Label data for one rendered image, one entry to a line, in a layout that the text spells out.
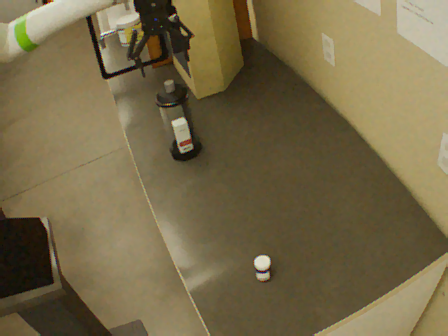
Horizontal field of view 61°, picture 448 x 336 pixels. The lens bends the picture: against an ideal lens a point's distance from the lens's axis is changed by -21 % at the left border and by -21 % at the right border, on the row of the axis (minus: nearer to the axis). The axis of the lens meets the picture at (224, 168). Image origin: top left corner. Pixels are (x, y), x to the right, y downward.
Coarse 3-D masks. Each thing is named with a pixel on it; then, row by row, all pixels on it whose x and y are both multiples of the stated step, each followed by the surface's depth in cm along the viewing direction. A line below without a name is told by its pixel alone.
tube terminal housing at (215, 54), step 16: (176, 0) 141; (192, 0) 143; (208, 0) 146; (224, 0) 157; (192, 16) 147; (208, 16) 149; (224, 16) 160; (192, 32) 151; (208, 32) 154; (224, 32) 162; (192, 48) 156; (208, 48) 158; (224, 48) 165; (240, 48) 179; (176, 64) 187; (192, 64) 160; (208, 64) 163; (224, 64) 168; (240, 64) 182; (192, 80) 166; (208, 80) 167; (224, 80) 170
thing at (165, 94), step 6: (168, 84) 131; (174, 84) 136; (180, 84) 136; (162, 90) 135; (168, 90) 133; (174, 90) 133; (180, 90) 133; (186, 90) 135; (162, 96) 132; (168, 96) 132; (174, 96) 131; (180, 96) 132; (168, 102) 132
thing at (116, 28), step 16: (96, 16) 165; (112, 16) 167; (128, 16) 169; (96, 32) 170; (112, 32) 172; (128, 32) 175; (144, 32) 177; (112, 48) 177; (128, 48) 180; (144, 48) 182; (160, 48) 184; (112, 64) 183; (128, 64) 185
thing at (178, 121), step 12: (156, 96) 135; (168, 108) 133; (180, 108) 134; (168, 120) 137; (180, 120) 137; (192, 120) 141; (168, 132) 141; (180, 132) 139; (192, 132) 142; (180, 144) 142; (192, 144) 144
